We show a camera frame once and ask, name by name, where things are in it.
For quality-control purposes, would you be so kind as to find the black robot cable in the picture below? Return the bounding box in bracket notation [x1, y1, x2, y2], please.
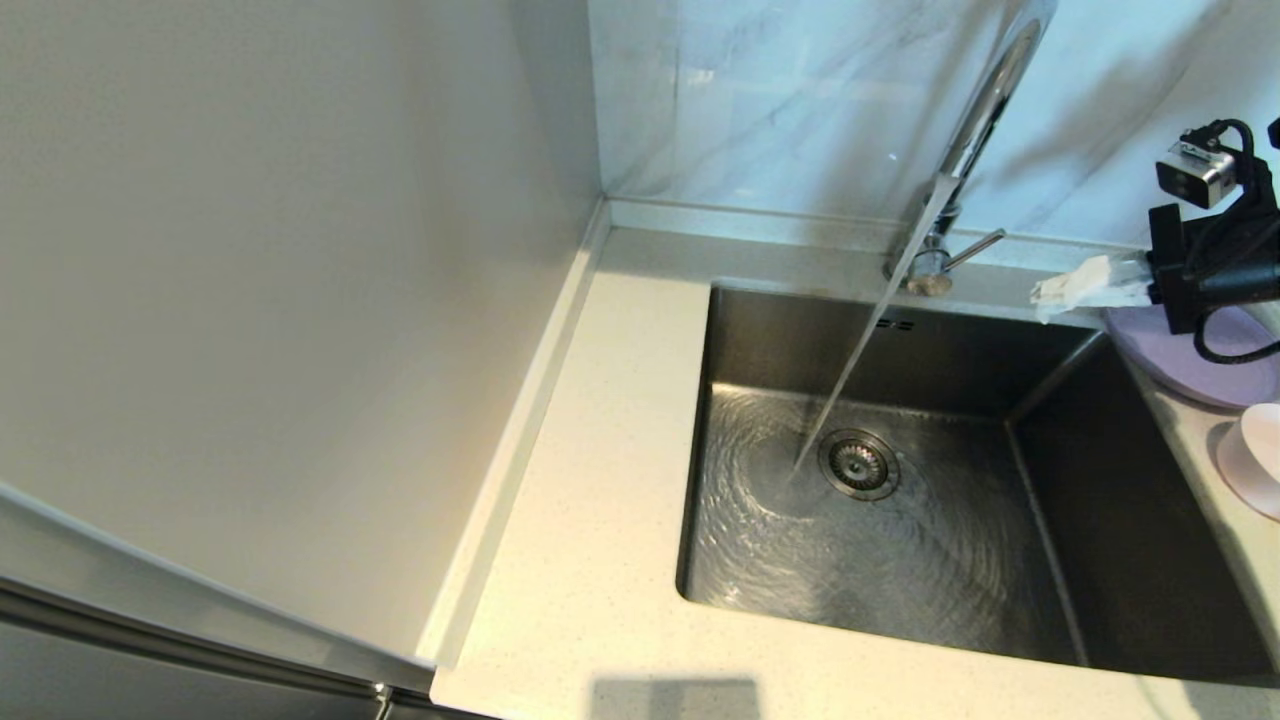
[1180, 118, 1280, 366]

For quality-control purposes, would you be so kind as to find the chrome gooseneck faucet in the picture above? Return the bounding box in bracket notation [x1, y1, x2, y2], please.
[885, 0, 1059, 298]

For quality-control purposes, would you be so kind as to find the running tap water stream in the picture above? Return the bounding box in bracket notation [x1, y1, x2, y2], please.
[787, 175, 956, 481]

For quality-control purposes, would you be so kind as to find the stainless steel appliance front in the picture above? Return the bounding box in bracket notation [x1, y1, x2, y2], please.
[0, 578, 496, 720]

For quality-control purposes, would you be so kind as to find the pale pink cup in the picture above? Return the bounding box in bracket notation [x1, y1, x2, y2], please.
[1215, 403, 1280, 522]

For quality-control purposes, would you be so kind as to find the purple plate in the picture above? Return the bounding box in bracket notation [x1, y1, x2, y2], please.
[1108, 303, 1280, 410]

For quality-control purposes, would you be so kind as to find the round metal drain strainer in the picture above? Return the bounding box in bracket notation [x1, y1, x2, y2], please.
[818, 429, 902, 502]

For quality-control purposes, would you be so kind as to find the white tall cabinet side panel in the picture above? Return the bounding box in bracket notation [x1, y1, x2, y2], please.
[0, 0, 611, 693]

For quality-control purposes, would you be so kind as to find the stainless steel sink basin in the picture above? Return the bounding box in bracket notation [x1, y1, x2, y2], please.
[676, 283, 1276, 686]

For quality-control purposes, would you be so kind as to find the chrome faucet lever handle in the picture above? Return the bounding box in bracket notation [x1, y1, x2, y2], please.
[945, 229, 1007, 273]

